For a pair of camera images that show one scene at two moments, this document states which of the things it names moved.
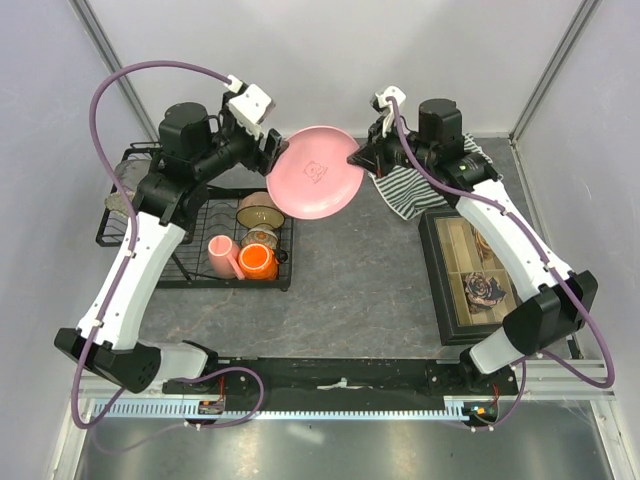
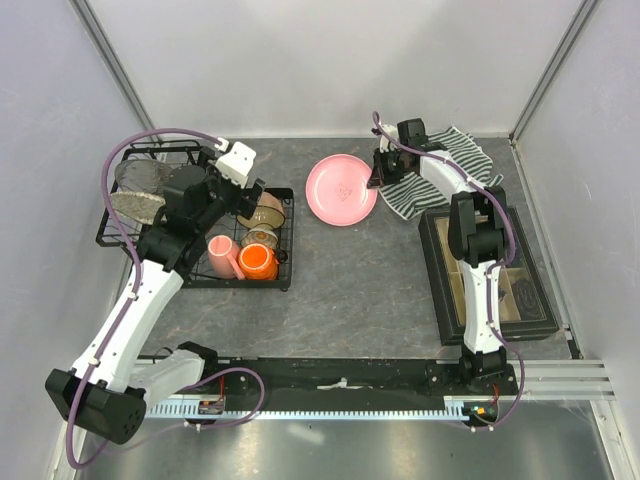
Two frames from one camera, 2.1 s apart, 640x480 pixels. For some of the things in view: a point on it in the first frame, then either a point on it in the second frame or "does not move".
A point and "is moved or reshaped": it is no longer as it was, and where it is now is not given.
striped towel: x=411 y=196 does not move
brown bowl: x=257 y=207 does not move
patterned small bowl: x=261 y=236 does not move
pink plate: x=314 y=179 is moved or reshaped
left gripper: x=258 y=159 → x=242 y=205
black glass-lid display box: x=470 y=283 does not move
